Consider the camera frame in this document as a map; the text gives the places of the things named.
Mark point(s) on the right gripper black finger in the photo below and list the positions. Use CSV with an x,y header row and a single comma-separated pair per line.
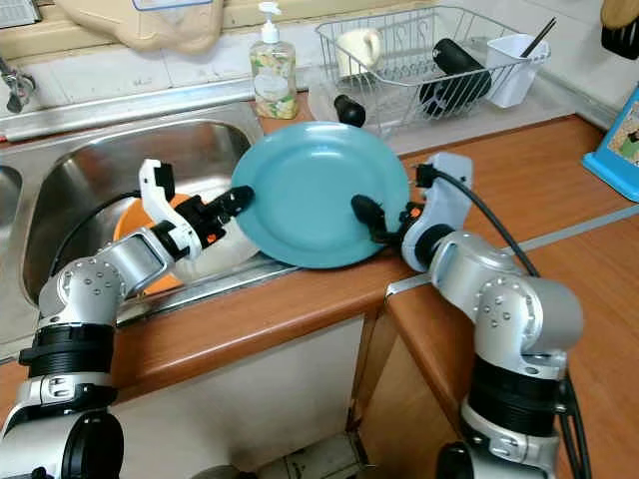
x,y
369,212

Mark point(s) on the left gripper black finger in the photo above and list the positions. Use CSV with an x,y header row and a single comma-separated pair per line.
x,y
235,201

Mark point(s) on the teal dinner plate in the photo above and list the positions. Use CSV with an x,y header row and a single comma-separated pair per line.
x,y
310,190

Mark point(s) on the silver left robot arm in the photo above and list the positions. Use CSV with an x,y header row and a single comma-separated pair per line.
x,y
80,299

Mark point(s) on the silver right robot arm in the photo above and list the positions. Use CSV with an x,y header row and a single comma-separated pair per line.
x,y
509,299

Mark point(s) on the small black round cap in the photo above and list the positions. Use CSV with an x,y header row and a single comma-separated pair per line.
x,y
350,112

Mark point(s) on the soap pump bottle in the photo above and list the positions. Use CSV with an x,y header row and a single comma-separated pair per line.
x,y
274,80

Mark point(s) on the cream mug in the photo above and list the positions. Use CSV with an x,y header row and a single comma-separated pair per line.
x,y
357,52

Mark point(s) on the black bottle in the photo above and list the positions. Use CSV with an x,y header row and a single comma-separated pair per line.
x,y
456,72

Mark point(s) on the white cabinet panel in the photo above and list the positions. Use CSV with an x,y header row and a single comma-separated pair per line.
x,y
250,399

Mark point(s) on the grey drain tray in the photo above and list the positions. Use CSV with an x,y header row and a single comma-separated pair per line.
x,y
544,115

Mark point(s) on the white utensil holder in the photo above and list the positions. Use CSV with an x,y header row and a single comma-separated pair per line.
x,y
517,72

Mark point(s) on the brown wooden cabinet door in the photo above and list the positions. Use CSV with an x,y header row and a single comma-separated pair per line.
x,y
404,419

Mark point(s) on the beige plastic board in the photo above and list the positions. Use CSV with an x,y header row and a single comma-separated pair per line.
x,y
140,30

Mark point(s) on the metal faucet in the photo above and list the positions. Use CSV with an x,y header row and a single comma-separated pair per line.
x,y
17,92

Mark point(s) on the blue plastic box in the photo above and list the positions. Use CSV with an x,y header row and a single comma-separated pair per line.
x,y
621,150

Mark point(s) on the white slatted vent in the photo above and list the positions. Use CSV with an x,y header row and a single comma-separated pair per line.
x,y
18,10

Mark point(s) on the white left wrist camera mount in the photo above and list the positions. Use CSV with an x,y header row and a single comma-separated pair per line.
x,y
160,193

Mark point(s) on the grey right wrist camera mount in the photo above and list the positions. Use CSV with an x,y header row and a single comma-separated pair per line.
x,y
447,195

